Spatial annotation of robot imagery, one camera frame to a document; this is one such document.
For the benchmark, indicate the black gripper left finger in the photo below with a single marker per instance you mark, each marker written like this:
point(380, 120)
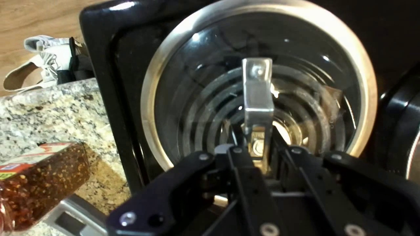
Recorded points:
point(184, 191)

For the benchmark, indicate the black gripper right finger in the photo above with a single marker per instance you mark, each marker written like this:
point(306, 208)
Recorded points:
point(363, 191)

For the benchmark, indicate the small black pot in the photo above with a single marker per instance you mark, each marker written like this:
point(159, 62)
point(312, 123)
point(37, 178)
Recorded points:
point(398, 131)

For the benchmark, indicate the red-capped spice jar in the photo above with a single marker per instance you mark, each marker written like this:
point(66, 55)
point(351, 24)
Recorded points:
point(44, 183)

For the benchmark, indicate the black electric stove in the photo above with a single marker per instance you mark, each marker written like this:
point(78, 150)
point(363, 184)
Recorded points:
point(114, 52)

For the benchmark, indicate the white sneaker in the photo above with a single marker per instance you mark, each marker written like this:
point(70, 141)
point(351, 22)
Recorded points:
point(53, 53)

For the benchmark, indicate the beige shoe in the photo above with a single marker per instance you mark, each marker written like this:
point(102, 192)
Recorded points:
point(24, 76)

